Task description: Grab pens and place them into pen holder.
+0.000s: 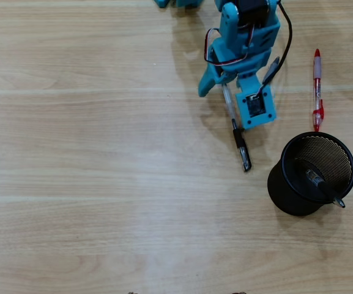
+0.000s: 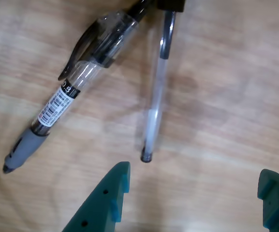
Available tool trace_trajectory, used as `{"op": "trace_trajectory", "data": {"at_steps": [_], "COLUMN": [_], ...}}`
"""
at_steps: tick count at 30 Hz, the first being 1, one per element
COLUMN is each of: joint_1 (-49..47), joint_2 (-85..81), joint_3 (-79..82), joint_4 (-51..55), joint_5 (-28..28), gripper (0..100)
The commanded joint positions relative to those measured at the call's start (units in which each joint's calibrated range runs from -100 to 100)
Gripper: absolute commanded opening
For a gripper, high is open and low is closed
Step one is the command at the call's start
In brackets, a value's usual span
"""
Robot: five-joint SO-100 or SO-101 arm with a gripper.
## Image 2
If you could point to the clear stick pen black grip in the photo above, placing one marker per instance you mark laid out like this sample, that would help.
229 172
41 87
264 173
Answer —
164 43

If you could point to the clear retractable pen grey grip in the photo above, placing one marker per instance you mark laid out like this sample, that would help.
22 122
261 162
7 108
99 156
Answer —
57 106

